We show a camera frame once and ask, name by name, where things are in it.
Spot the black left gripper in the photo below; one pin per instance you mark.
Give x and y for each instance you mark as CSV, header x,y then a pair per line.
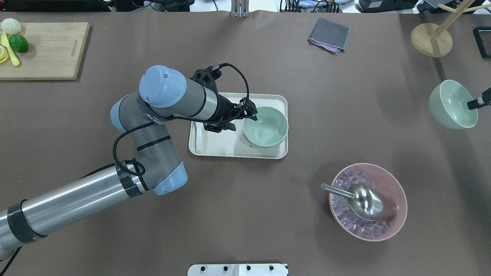
x,y
223,110

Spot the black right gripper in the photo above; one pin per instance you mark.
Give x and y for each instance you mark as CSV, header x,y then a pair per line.
x,y
484,99

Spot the green bowl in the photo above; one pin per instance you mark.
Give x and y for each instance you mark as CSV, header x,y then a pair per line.
x,y
267,144
448,104
271,124

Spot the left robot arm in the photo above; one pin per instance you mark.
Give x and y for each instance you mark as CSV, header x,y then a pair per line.
x,y
146,158

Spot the green bowl on tray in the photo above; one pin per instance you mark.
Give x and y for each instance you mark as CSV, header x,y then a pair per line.
x,y
267,144

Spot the cream bunny serving tray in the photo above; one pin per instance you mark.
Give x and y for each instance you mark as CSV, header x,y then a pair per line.
x,y
233,143

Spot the black box at edge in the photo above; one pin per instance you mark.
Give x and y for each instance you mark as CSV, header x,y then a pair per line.
x,y
482,35

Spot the wooden stand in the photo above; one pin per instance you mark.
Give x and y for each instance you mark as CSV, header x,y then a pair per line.
x,y
434,40

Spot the grey folded cloth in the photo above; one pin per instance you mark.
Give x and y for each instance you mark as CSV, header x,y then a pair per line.
x,y
330,35

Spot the pink bowl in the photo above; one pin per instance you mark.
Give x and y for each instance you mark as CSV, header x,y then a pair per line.
x,y
389,187

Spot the metal ice scoop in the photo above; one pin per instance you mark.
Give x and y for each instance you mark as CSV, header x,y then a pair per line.
x,y
368,204

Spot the clear ice cubes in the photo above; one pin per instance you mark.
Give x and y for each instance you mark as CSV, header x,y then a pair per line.
x,y
346,216

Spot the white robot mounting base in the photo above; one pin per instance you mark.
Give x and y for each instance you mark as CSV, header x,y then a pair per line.
x,y
239,269

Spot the bamboo cutting board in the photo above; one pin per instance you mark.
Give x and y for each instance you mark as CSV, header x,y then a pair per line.
x,y
55,52

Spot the green lime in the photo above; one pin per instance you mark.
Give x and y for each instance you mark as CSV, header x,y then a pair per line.
x,y
18,43

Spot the yellow plastic knife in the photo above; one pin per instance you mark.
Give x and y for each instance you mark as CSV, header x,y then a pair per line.
x,y
13,58

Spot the metal camera post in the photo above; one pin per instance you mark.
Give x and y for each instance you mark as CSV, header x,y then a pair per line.
x,y
240,9

